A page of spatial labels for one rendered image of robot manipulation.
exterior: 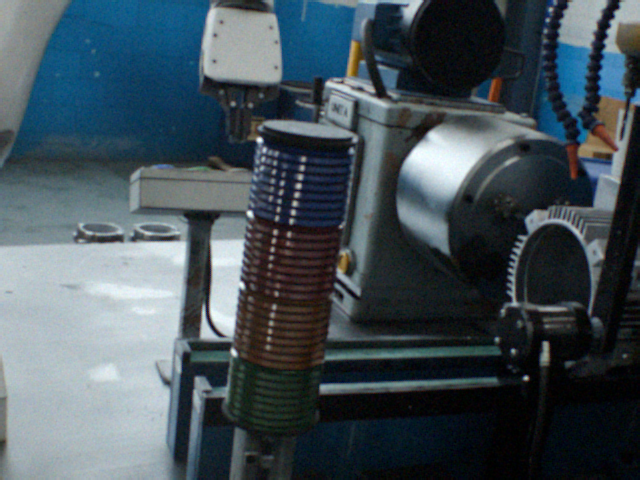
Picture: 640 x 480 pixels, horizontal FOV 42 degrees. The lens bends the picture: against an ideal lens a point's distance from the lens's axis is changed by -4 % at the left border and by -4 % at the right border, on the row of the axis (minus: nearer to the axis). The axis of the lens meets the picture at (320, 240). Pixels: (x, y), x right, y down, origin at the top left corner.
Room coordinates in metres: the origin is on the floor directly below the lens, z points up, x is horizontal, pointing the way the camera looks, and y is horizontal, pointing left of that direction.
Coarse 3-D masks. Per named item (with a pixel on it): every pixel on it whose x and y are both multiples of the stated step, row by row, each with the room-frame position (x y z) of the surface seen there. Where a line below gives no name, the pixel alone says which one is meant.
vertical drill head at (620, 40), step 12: (624, 24) 1.01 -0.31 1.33; (636, 24) 0.98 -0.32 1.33; (624, 36) 1.00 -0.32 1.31; (636, 36) 0.98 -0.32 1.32; (624, 48) 1.01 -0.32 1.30; (636, 48) 0.98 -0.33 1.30; (636, 60) 1.02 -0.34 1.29; (636, 72) 1.03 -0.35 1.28; (624, 84) 1.03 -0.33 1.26; (636, 84) 1.02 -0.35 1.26; (624, 120) 1.03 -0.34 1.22; (624, 132) 1.03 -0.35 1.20
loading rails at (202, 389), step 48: (384, 336) 0.96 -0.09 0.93; (432, 336) 0.99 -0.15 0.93; (480, 336) 1.01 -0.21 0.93; (192, 384) 0.84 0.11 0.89; (336, 384) 0.83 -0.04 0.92; (384, 384) 0.85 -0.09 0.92; (432, 384) 0.86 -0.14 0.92; (480, 384) 0.86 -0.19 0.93; (576, 384) 0.90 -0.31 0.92; (624, 384) 0.93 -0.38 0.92; (192, 432) 0.77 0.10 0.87; (336, 432) 0.79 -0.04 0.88; (384, 432) 0.81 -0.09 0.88; (432, 432) 0.83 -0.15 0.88; (480, 432) 0.86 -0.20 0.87; (576, 432) 0.91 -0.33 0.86; (624, 432) 0.94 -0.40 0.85
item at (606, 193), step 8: (600, 176) 1.04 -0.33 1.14; (608, 176) 1.03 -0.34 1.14; (616, 176) 1.05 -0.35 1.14; (600, 184) 1.04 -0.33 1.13; (608, 184) 1.02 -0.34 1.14; (616, 184) 1.01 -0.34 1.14; (600, 192) 1.03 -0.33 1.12; (608, 192) 1.02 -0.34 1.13; (616, 192) 1.01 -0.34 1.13; (600, 200) 1.03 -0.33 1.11; (608, 200) 1.02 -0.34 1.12; (600, 208) 1.03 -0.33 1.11; (608, 208) 1.01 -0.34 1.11
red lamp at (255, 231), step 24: (264, 240) 0.49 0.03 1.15; (288, 240) 0.49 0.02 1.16; (312, 240) 0.49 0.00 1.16; (336, 240) 0.51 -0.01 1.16; (264, 264) 0.49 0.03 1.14; (288, 264) 0.49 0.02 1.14; (312, 264) 0.49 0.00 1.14; (336, 264) 0.51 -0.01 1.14; (264, 288) 0.49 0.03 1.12; (288, 288) 0.49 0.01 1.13; (312, 288) 0.49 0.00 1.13
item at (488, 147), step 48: (432, 144) 1.28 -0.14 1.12; (480, 144) 1.20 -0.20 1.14; (528, 144) 1.18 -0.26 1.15; (432, 192) 1.21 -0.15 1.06; (480, 192) 1.16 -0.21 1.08; (528, 192) 1.19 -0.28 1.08; (576, 192) 1.22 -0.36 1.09; (432, 240) 1.21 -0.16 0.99; (480, 240) 1.17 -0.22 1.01; (480, 288) 1.18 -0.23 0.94
